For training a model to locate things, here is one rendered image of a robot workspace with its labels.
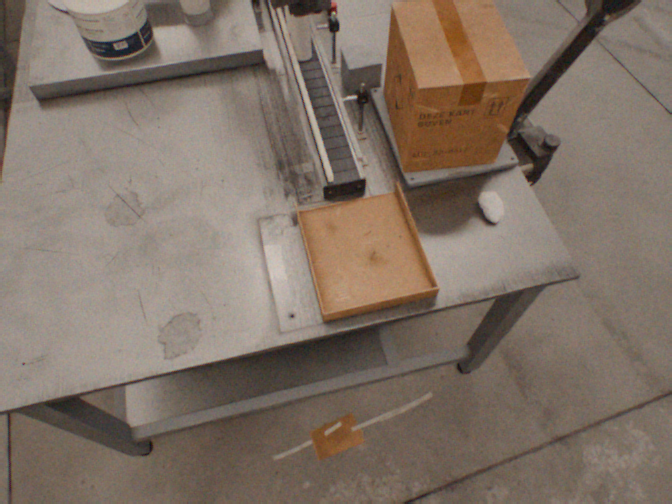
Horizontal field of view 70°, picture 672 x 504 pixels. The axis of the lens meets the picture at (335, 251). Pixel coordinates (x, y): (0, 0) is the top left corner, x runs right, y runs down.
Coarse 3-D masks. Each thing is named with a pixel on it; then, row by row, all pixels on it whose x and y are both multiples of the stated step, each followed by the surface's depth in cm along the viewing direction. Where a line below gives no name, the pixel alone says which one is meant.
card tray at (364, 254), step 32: (320, 224) 116; (352, 224) 116; (384, 224) 116; (320, 256) 112; (352, 256) 112; (384, 256) 112; (416, 256) 112; (320, 288) 108; (352, 288) 107; (384, 288) 107; (416, 288) 107
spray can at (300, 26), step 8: (304, 16) 128; (296, 24) 130; (304, 24) 130; (296, 32) 132; (304, 32) 132; (296, 40) 134; (304, 40) 134; (296, 48) 136; (304, 48) 136; (296, 56) 139; (304, 56) 138
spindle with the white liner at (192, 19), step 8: (184, 0) 142; (192, 0) 142; (200, 0) 143; (208, 0) 146; (184, 8) 145; (192, 8) 144; (200, 8) 145; (208, 8) 147; (184, 16) 150; (192, 16) 146; (200, 16) 147; (208, 16) 149; (192, 24) 149; (200, 24) 148
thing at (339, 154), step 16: (304, 64) 139; (320, 64) 139; (304, 80) 136; (320, 80) 136; (320, 96) 132; (320, 112) 129; (336, 112) 129; (320, 128) 126; (336, 128) 126; (336, 144) 123; (320, 160) 121; (336, 160) 121; (352, 160) 121; (336, 176) 118; (352, 176) 118
